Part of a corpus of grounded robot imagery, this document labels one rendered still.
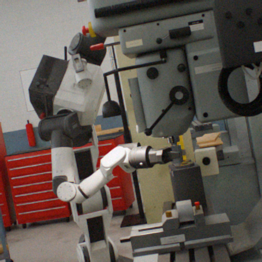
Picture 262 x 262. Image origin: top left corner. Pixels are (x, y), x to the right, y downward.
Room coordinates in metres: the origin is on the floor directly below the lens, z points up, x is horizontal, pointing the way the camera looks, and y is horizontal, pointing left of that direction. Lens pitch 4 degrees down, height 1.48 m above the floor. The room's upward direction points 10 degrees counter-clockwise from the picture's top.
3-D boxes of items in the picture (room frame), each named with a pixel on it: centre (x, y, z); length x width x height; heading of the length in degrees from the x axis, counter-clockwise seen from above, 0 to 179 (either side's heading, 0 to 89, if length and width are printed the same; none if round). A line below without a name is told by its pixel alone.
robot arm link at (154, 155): (2.01, -0.08, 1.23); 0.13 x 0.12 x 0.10; 152
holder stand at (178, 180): (2.37, -0.21, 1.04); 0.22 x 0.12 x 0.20; 1
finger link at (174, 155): (1.94, -0.14, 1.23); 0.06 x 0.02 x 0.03; 62
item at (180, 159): (1.97, -0.16, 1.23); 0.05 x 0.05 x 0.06
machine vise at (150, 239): (1.80, -0.11, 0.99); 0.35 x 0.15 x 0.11; 85
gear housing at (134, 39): (1.96, -0.20, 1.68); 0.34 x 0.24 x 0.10; 84
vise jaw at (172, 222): (1.80, -0.08, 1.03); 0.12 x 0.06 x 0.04; 175
